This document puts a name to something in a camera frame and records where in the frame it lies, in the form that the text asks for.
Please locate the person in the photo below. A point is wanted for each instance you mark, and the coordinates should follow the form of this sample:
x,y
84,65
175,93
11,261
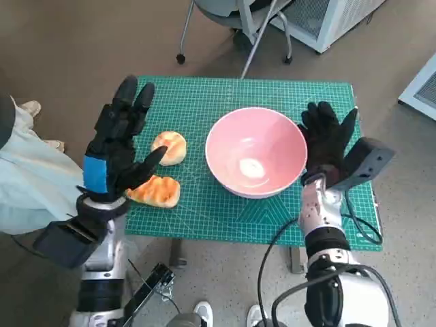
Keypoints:
x,y
34,177

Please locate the black metal bracket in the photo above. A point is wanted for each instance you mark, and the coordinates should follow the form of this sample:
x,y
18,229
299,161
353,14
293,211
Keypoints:
x,y
150,289

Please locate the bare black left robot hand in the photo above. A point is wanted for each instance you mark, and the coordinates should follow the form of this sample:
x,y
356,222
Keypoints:
x,y
116,160

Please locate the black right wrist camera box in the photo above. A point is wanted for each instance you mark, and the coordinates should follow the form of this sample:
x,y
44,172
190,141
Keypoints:
x,y
364,160

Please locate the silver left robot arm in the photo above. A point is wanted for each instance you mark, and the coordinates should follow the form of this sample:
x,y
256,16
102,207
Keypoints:
x,y
109,245

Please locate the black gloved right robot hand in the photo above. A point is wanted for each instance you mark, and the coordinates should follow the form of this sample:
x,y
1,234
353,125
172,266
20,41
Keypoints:
x,y
323,139

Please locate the oblong orange toy bread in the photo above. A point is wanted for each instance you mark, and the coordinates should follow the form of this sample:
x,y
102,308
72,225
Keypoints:
x,y
160,192

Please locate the green cutting mat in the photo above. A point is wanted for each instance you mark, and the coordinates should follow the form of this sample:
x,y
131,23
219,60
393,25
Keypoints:
x,y
211,211

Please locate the round pale toy bread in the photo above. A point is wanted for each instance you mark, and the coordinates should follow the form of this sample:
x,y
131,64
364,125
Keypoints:
x,y
175,146

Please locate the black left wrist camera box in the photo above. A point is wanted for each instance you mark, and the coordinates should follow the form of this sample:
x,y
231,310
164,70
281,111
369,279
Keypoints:
x,y
64,242

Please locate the pink bowl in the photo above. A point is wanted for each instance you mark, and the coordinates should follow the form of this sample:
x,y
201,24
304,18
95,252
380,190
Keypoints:
x,y
255,143

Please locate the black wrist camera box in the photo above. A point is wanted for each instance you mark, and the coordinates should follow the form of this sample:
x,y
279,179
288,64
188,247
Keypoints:
x,y
364,160
64,242

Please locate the white metal frame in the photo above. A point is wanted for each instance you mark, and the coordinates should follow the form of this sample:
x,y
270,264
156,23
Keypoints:
x,y
248,20

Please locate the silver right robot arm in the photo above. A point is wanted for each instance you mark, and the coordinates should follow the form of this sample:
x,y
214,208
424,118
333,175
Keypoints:
x,y
320,218

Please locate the dark table leg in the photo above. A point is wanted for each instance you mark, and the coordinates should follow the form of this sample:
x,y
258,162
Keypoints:
x,y
178,253
297,260

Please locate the grey office chair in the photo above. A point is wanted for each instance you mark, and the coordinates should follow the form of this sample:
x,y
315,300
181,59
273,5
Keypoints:
x,y
218,13

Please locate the white shoe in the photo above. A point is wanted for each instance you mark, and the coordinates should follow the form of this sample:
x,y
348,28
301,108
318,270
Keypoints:
x,y
255,315
203,313

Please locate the white vent cabinet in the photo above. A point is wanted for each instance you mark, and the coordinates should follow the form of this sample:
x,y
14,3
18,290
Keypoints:
x,y
422,92

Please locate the white mesh cabinet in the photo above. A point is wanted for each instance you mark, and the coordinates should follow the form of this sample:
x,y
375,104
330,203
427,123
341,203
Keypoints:
x,y
320,20

